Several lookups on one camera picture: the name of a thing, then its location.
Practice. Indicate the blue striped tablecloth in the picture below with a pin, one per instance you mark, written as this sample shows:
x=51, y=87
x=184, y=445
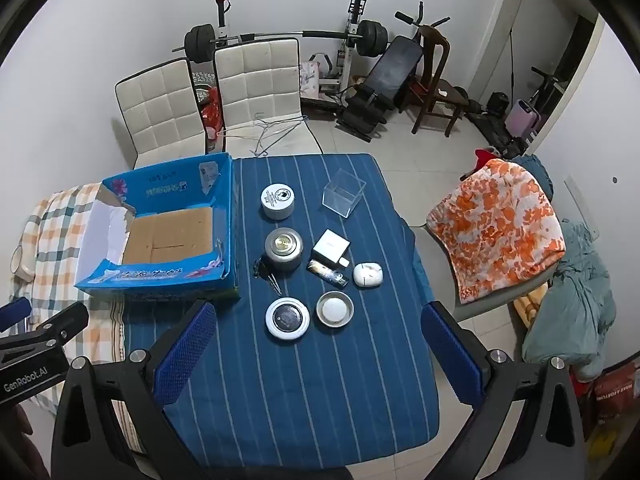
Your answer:
x=310, y=385

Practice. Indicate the round metal dish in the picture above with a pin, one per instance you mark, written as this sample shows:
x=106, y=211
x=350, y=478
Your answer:
x=334, y=310

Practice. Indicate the grey metal tin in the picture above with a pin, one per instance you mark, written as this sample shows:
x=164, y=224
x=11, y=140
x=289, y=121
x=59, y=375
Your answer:
x=283, y=252

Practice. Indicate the square wall charger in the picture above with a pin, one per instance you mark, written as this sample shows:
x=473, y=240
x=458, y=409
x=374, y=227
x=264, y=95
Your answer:
x=330, y=246

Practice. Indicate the teal clothes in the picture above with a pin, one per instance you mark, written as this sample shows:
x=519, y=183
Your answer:
x=575, y=300

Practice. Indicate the clear plastic box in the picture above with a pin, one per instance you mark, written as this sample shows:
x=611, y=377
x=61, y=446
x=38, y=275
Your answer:
x=344, y=195

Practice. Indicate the blue cardboard box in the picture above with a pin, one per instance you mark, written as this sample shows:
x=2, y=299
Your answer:
x=170, y=235

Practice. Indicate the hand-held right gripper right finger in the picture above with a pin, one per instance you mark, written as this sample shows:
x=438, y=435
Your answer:
x=452, y=357

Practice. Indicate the red cloth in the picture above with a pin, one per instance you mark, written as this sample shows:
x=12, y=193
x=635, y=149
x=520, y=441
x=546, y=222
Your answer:
x=484, y=157

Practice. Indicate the black white patterned bag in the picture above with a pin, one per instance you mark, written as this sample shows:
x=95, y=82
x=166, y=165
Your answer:
x=202, y=85

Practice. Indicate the red bag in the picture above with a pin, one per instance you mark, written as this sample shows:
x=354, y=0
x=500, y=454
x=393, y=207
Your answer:
x=212, y=110

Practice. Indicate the grey chair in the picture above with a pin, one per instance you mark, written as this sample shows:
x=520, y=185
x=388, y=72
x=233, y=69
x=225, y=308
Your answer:
x=437, y=272

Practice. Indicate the plaid cloth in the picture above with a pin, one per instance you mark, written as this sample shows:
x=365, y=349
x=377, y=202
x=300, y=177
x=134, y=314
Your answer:
x=50, y=225

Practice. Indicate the black weight bench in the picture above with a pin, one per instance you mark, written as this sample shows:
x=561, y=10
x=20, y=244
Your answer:
x=395, y=65

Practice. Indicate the black exercise machine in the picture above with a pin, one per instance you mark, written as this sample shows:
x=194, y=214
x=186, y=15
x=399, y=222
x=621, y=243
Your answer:
x=500, y=132

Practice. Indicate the white wall outlet plate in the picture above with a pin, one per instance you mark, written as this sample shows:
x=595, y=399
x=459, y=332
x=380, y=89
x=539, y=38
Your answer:
x=580, y=205

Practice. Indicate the purple suitcase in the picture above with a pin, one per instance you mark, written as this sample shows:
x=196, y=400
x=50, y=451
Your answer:
x=522, y=117

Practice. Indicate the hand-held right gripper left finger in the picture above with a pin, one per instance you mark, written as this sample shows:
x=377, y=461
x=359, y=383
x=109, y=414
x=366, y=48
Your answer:
x=184, y=357

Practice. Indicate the white round labelled tin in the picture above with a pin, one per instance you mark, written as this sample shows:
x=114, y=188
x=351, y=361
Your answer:
x=276, y=199

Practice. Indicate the black round appliance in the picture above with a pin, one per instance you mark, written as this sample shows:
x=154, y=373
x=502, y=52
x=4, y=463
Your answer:
x=498, y=104

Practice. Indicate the patterned lighter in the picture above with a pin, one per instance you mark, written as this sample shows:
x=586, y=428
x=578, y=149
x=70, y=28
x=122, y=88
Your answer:
x=326, y=273

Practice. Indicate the bunch of keys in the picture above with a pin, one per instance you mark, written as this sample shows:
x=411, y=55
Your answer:
x=264, y=272

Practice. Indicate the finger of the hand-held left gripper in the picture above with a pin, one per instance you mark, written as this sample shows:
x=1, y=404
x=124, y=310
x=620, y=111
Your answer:
x=65, y=322
x=12, y=314

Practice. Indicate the white round object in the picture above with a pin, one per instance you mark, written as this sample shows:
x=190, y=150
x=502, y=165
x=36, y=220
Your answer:
x=22, y=262

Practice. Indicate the white earbuds case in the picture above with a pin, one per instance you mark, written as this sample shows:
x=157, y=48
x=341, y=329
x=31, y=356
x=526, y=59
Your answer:
x=368, y=275

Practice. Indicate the dark teal cloth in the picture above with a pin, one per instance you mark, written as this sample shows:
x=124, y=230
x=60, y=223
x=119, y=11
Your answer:
x=535, y=170

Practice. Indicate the black barbell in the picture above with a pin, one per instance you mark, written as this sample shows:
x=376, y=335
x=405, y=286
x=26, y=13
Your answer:
x=372, y=37

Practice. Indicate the floral bag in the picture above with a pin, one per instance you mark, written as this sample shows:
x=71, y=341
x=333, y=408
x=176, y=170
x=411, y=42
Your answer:
x=310, y=77

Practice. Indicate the round black white compact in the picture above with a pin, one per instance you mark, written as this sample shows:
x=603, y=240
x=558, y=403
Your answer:
x=287, y=319

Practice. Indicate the brown wooden chair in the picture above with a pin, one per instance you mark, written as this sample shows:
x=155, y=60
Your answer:
x=435, y=55

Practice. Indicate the yellow striped cloth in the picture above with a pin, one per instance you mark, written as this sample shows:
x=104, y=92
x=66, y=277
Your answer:
x=527, y=312

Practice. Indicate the black pole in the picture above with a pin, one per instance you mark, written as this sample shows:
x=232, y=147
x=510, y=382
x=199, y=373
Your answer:
x=512, y=65

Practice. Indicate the white quilted chair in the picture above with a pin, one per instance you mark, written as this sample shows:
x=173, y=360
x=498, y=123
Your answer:
x=260, y=80
x=160, y=110

